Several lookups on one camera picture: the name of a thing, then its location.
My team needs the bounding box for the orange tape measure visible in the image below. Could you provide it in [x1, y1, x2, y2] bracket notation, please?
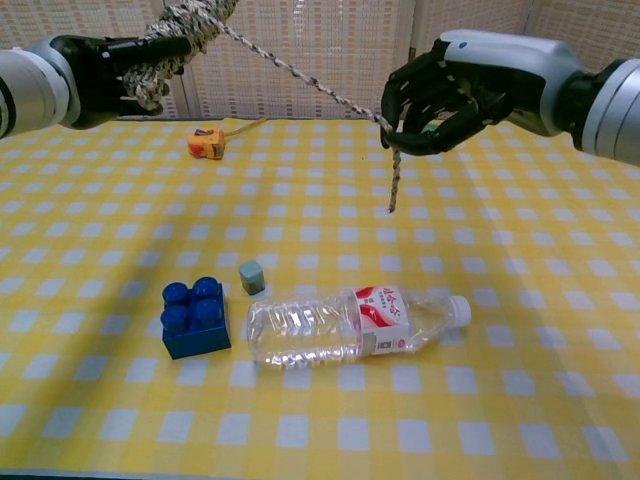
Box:
[186, 118, 268, 161]

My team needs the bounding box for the clear plastic water bottle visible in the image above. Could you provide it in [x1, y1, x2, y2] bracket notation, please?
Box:
[245, 285, 473, 373]

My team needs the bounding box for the small grey-green cube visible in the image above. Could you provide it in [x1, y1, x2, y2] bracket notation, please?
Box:
[238, 259, 267, 297]

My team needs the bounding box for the blue toy building block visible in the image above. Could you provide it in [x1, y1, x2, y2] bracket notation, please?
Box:
[159, 277, 233, 361]

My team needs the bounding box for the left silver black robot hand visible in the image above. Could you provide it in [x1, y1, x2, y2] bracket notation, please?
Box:
[48, 33, 202, 132]

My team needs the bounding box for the yellow white checked tablecloth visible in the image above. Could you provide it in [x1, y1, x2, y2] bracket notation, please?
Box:
[0, 117, 640, 480]

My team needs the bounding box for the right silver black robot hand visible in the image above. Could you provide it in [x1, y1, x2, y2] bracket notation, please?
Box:
[380, 29, 584, 156]

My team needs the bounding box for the woven folding screen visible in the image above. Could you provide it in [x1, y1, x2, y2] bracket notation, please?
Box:
[0, 0, 640, 127]

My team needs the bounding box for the speckled braided rope bundle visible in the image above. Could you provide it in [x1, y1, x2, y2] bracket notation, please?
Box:
[121, 0, 404, 216]

